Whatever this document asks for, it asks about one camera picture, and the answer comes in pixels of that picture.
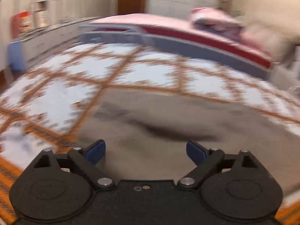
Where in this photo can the blue container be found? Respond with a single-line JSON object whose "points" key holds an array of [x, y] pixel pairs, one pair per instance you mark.
{"points": [[16, 56]]}

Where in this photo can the gray pants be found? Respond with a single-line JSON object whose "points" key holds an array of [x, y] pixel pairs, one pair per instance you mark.
{"points": [[152, 117]]}

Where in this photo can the pink pillow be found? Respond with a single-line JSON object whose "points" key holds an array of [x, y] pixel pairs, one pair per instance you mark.
{"points": [[254, 42]]}

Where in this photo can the pink sheeted bed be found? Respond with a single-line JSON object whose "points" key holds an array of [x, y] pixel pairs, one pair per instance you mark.
{"points": [[164, 21]]}

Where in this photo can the picture frame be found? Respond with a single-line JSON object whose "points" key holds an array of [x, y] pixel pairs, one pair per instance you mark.
{"points": [[41, 14]]}

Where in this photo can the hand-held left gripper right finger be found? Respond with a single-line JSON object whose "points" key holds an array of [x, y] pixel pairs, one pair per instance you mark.
{"points": [[195, 152]]}

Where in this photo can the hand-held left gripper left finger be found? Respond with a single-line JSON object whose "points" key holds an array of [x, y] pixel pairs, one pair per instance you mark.
{"points": [[96, 151]]}

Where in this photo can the white low cabinet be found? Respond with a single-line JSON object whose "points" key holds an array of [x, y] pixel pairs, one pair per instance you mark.
{"points": [[58, 34]]}

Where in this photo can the red box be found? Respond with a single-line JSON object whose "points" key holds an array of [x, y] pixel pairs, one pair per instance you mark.
{"points": [[23, 22]]}

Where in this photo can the beige cushioned headboard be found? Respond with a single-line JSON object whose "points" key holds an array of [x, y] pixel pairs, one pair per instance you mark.
{"points": [[269, 35]]}

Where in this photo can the folded pink quilt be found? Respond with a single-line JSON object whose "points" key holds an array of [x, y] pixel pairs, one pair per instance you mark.
{"points": [[213, 20]]}

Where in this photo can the orange patterned bedsheet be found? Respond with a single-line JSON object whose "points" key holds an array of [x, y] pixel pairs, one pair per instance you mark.
{"points": [[145, 72]]}

